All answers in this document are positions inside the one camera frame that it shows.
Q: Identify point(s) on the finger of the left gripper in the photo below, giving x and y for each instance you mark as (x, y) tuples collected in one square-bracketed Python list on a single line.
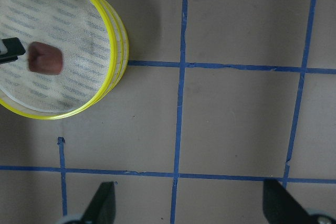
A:
[(11, 49)]

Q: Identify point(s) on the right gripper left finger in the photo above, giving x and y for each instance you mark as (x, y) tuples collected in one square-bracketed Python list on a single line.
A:
[(102, 207)]

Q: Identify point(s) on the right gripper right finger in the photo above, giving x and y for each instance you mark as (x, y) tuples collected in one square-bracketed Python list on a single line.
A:
[(280, 207)]

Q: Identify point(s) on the brown bun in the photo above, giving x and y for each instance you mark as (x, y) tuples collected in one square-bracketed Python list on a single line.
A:
[(45, 59)]

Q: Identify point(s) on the yellow top steamer layer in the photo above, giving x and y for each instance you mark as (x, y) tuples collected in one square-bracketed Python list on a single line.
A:
[(73, 26)]

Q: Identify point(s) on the yellow steamer layer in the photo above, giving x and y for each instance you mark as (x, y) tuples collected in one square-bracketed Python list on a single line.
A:
[(73, 26), (119, 48)]

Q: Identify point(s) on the yellow bottom steamer layer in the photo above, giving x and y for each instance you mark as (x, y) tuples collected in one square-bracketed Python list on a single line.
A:
[(119, 48)]

